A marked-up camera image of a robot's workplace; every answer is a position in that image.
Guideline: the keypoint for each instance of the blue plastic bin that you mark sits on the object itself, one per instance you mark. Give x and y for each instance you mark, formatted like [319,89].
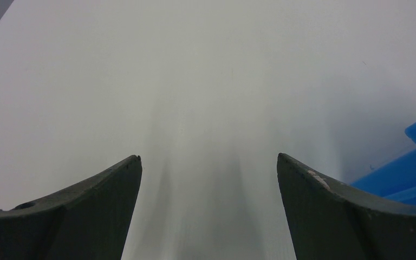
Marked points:
[395,180]

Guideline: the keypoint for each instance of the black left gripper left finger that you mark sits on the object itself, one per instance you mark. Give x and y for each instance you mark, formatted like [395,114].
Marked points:
[88,220]

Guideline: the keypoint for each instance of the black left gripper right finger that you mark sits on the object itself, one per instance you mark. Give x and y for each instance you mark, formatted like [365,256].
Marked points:
[329,219]

